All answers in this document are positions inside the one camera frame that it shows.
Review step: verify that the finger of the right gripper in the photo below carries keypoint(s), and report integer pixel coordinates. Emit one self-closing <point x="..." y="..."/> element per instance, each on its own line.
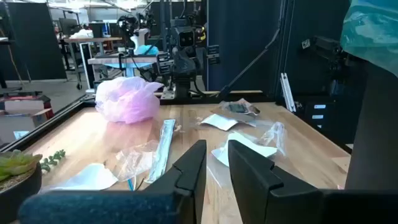
<point x="164" y="63"/>
<point x="214" y="54"/>

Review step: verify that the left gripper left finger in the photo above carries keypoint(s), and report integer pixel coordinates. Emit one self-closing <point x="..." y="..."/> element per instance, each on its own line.
<point x="189" y="174"/>

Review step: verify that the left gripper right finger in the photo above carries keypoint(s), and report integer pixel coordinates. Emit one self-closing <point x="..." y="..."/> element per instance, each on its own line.
<point x="255" y="186"/>

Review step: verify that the long clear wrapper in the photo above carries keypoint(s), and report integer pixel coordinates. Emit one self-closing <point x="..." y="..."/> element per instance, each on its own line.
<point x="163" y="146"/>

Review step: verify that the white paper with clear bag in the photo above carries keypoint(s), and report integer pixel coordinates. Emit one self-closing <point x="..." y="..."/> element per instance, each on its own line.
<point x="245" y="146"/>

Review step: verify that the pink plastic bag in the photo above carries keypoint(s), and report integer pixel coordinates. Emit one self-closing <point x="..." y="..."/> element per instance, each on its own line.
<point x="127" y="99"/>

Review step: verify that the clear plastic bag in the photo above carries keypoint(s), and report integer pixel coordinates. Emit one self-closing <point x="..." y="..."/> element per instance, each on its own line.
<point x="275" y="135"/>

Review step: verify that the brownish wrapper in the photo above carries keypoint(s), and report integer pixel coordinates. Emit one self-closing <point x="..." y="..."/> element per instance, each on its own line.
<point x="133" y="160"/>

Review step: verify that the whitish plastic sheet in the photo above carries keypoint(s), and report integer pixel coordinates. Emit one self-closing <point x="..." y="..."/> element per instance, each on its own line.
<point x="90" y="177"/>

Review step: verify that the dark grey trash bin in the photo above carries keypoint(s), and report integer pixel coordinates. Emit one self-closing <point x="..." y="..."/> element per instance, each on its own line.
<point x="373" y="140"/>

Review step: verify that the teal plastic trash bag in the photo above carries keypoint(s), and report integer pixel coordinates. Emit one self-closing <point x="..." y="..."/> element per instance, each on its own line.
<point x="370" y="31"/>

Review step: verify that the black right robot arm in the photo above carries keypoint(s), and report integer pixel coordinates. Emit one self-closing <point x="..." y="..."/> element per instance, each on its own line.
<point x="183" y="85"/>

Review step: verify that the clear bag with dark contents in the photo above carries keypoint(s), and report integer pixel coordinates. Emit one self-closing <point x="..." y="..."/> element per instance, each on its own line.
<point x="237" y="108"/>

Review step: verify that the dark blue partition panel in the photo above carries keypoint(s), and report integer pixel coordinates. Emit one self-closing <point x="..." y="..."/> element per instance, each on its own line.
<point x="298" y="18"/>
<point x="242" y="46"/>
<point x="34" y="40"/>

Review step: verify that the white paper piece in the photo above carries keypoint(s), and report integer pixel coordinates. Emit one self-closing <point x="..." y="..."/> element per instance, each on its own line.
<point x="219" y="122"/>

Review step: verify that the wooden top table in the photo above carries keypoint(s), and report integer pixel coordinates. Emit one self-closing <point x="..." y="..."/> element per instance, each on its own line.
<point x="93" y="39"/>

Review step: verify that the silver aluminium bar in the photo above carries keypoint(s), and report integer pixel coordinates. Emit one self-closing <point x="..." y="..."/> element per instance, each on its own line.
<point x="287" y="93"/>

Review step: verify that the black drawer cabinet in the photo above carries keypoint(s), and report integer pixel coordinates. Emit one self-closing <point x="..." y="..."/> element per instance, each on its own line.
<point x="311" y="124"/>

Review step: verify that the red plastic crate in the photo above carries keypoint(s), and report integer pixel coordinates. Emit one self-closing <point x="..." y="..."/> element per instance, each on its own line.
<point x="48" y="109"/>

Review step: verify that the cardboard box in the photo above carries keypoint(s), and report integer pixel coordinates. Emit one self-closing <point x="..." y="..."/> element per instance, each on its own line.
<point x="18" y="124"/>

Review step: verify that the succulent plant in pot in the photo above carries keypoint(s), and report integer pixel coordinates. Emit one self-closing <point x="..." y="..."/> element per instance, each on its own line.
<point x="15" y="174"/>

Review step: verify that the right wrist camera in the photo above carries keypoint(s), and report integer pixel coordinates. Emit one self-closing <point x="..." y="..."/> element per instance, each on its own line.
<point x="186" y="38"/>

